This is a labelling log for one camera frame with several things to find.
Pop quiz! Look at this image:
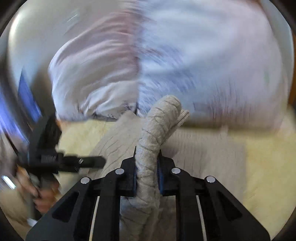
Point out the pink striped pillow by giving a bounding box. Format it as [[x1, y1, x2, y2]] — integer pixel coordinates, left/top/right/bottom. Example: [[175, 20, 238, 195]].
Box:
[[48, 12, 138, 121]]

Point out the yellow patterned bedspread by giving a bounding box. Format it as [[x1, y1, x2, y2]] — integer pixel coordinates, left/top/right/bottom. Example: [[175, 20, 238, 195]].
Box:
[[59, 109, 295, 238]]

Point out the person's left hand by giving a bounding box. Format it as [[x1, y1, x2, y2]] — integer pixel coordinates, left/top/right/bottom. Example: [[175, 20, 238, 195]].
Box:
[[16, 168, 60, 214]]

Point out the blue curtain window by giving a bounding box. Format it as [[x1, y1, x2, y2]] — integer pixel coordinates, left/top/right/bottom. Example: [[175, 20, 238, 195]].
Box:
[[1, 67, 42, 143]]

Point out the floral white pillow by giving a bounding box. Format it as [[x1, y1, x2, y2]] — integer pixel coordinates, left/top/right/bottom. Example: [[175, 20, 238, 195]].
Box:
[[137, 1, 290, 129]]

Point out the beige cable-knit sweater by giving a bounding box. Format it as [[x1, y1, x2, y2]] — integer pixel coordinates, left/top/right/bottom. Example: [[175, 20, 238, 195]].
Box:
[[89, 95, 246, 240]]

